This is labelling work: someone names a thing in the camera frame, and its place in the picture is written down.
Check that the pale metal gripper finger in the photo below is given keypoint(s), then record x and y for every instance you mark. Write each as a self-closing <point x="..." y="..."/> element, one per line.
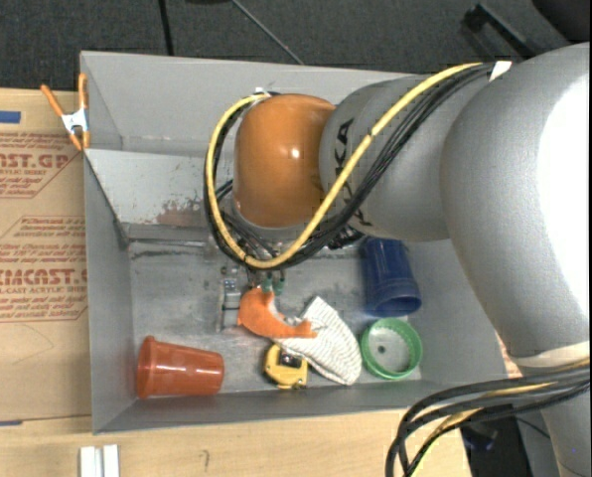
<point x="230" y="285"/>
<point x="230" y="311"/>

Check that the orange plush toy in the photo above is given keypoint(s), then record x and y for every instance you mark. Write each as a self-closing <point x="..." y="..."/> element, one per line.
<point x="257" y="316"/>

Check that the grey metal bin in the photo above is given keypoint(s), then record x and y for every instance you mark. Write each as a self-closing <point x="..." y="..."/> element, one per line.
<point x="177" y="286"/>

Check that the orange plastic cup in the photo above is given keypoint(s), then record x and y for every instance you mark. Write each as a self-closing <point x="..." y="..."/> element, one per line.
<point x="177" y="368"/>

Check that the yellow tape measure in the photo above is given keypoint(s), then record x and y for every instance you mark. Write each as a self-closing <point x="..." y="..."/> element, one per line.
<point x="286" y="368"/>

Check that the white dotted cloth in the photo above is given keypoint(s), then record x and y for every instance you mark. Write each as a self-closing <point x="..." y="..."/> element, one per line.
<point x="333" y="346"/>

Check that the blue plastic cup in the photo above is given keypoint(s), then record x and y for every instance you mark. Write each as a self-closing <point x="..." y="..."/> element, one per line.
<point x="388" y="276"/>

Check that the brown cardboard board, red print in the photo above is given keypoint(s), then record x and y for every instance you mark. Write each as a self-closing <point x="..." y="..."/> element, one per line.
<point x="38" y="276"/>

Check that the black cylinder on white bracket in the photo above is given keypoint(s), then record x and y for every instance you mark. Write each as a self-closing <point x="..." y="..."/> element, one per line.
<point x="346" y="240"/>

